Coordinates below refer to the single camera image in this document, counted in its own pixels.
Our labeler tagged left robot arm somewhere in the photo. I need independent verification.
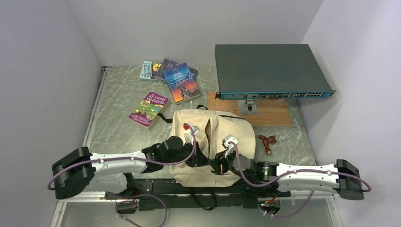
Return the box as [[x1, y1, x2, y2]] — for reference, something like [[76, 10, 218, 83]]
[[47, 136, 210, 200]]

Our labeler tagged brown copper pipe fitting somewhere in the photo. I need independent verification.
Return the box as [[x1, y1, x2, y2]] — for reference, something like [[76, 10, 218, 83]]
[[258, 135, 277, 155]]

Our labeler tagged aluminium rail frame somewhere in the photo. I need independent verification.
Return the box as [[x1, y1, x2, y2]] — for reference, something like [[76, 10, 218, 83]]
[[50, 66, 139, 227]]

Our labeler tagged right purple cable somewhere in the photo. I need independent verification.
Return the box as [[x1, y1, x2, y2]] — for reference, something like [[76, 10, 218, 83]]
[[230, 141, 372, 219]]

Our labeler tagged metal switch stand bracket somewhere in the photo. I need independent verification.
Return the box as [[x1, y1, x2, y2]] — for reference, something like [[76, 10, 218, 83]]
[[237, 99, 258, 115]]

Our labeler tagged dark network switch box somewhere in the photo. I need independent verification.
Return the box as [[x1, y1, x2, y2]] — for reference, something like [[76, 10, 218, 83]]
[[214, 44, 335, 100]]

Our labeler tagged beige canvas backpack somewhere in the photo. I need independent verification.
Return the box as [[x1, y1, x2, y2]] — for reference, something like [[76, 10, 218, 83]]
[[157, 105, 256, 210]]

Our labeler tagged wooden board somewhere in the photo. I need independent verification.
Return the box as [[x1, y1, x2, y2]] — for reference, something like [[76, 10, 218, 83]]
[[206, 92, 292, 127]]

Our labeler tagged dark purple book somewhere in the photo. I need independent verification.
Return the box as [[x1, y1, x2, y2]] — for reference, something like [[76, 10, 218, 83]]
[[154, 59, 198, 82]]

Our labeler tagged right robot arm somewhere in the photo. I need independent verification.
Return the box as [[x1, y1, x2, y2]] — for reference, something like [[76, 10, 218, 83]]
[[210, 152, 371, 201]]

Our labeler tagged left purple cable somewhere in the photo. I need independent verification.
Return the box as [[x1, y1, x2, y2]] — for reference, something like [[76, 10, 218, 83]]
[[47, 123, 198, 227]]

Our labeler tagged purple cable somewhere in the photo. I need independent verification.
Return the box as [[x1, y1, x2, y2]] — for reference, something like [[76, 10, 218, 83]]
[[230, 141, 372, 219], [47, 123, 198, 227]]

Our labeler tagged Jane Eyre book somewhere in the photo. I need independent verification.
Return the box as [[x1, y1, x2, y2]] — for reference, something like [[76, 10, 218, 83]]
[[163, 63, 201, 104]]

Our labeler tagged black base frame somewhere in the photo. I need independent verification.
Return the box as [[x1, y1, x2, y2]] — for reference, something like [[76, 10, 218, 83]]
[[105, 178, 291, 211]]

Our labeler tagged purple treehouse book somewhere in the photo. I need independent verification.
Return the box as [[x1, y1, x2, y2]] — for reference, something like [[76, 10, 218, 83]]
[[128, 92, 170, 129]]

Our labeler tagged light blue book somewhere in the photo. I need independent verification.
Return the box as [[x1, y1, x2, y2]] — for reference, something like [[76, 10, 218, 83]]
[[139, 61, 161, 81]]

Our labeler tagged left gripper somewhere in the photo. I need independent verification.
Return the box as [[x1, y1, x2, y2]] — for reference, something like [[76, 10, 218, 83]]
[[164, 140, 211, 167]]

